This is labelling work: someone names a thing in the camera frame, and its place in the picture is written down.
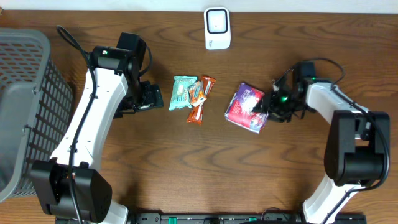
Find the pink purple pad package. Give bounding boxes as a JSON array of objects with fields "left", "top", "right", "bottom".
[{"left": 224, "top": 83, "right": 268, "bottom": 134}]

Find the orange red snack bar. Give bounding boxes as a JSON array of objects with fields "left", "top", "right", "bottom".
[{"left": 187, "top": 76, "right": 216, "bottom": 125}]

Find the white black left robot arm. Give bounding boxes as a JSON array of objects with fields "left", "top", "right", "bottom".
[{"left": 30, "top": 32, "right": 164, "bottom": 223}]

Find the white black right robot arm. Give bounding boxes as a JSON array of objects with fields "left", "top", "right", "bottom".
[{"left": 252, "top": 58, "right": 391, "bottom": 223}]

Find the white barcode scanner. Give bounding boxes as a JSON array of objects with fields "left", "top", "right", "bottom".
[{"left": 203, "top": 7, "right": 231, "bottom": 50}]

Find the teal flushable wipes pack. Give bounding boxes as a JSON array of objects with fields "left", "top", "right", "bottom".
[{"left": 169, "top": 75, "right": 197, "bottom": 111}]

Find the orange toilet tissue pack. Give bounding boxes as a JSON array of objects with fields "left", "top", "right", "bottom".
[{"left": 188, "top": 81, "right": 207, "bottom": 107}]

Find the grey plastic basket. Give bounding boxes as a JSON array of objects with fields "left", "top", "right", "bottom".
[{"left": 1, "top": 28, "right": 73, "bottom": 201}]

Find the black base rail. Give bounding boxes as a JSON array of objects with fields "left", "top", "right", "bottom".
[{"left": 55, "top": 212, "right": 368, "bottom": 224}]

